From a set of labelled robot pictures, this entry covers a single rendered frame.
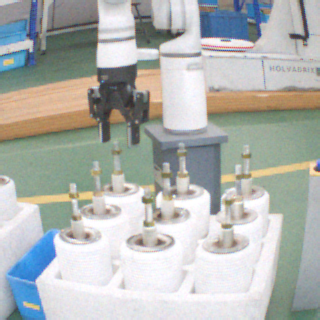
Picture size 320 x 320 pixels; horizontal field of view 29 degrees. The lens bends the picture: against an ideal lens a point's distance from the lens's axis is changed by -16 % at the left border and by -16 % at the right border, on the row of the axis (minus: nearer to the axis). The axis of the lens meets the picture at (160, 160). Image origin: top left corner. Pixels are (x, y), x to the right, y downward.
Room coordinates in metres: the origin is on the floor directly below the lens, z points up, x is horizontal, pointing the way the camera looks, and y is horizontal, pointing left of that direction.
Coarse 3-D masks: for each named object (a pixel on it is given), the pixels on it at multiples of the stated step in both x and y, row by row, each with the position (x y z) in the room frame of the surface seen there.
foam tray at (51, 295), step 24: (264, 240) 1.09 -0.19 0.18; (120, 264) 1.03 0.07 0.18; (192, 264) 1.02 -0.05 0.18; (264, 264) 0.98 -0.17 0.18; (48, 288) 0.93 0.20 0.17; (72, 288) 0.92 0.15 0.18; (96, 288) 0.93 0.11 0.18; (120, 288) 0.95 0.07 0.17; (192, 288) 0.94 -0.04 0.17; (264, 288) 0.89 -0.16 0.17; (48, 312) 0.94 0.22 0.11; (72, 312) 0.92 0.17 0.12; (96, 312) 0.91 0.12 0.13; (120, 312) 0.90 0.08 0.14; (144, 312) 0.89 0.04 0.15; (168, 312) 0.88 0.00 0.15; (192, 312) 0.87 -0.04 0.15; (216, 312) 0.86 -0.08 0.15; (240, 312) 0.85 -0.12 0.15; (264, 312) 1.00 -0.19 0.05
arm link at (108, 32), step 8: (104, 8) 1.24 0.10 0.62; (112, 8) 1.24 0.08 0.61; (120, 8) 1.24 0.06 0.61; (128, 8) 1.24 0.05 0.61; (104, 16) 1.21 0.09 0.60; (112, 16) 1.20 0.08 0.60; (120, 16) 1.20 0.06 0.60; (128, 16) 1.20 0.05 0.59; (104, 24) 1.20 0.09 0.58; (112, 24) 1.19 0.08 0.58; (120, 24) 1.19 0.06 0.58; (128, 24) 1.20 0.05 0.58; (104, 32) 1.20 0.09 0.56; (112, 32) 1.19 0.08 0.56; (120, 32) 1.19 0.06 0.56; (128, 32) 1.20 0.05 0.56; (104, 40) 1.20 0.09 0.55; (112, 40) 1.19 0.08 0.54; (120, 40) 1.19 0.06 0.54
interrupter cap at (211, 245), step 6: (234, 234) 0.97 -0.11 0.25; (210, 240) 0.96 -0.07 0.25; (216, 240) 0.95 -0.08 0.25; (234, 240) 0.95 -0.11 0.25; (240, 240) 0.94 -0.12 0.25; (246, 240) 0.94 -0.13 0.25; (204, 246) 0.93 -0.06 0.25; (210, 246) 0.93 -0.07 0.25; (216, 246) 0.93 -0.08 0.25; (234, 246) 0.92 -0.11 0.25; (240, 246) 0.92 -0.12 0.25; (246, 246) 0.91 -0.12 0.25; (210, 252) 0.91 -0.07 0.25; (216, 252) 0.90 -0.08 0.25; (222, 252) 0.90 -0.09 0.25; (228, 252) 0.90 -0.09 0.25
